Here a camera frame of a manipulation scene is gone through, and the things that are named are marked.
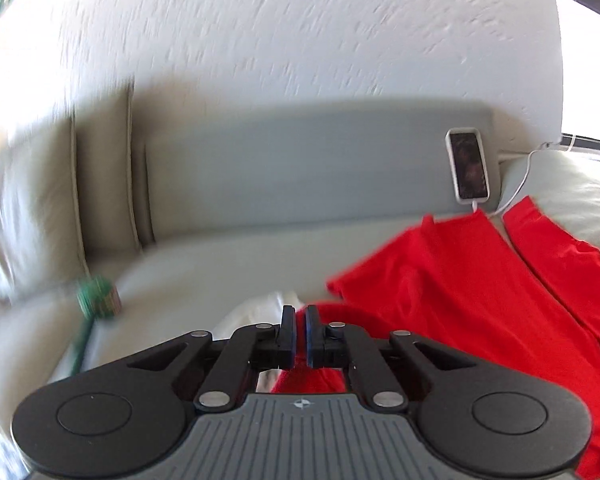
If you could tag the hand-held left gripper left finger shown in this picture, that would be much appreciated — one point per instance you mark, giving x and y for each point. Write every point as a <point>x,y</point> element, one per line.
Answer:
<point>289,335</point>

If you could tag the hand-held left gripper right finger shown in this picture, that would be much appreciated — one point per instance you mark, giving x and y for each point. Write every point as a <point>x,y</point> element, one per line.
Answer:
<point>311,335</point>

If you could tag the red sweater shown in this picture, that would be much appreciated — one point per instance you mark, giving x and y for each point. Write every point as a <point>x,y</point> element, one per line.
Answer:
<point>455,285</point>

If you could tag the beige garment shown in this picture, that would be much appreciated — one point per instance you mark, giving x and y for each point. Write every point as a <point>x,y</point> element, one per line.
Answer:
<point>255,310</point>

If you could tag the grey sofa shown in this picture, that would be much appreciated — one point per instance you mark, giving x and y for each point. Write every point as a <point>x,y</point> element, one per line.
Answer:
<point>280,175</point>

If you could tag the green plush massage hammer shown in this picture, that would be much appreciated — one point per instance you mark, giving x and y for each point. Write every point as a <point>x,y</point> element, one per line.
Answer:
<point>99,300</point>

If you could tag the large grey back cushion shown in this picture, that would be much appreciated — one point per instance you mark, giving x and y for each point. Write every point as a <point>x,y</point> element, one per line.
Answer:
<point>25,220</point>

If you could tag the window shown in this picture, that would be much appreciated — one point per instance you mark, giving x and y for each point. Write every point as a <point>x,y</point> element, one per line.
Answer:
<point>587,60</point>

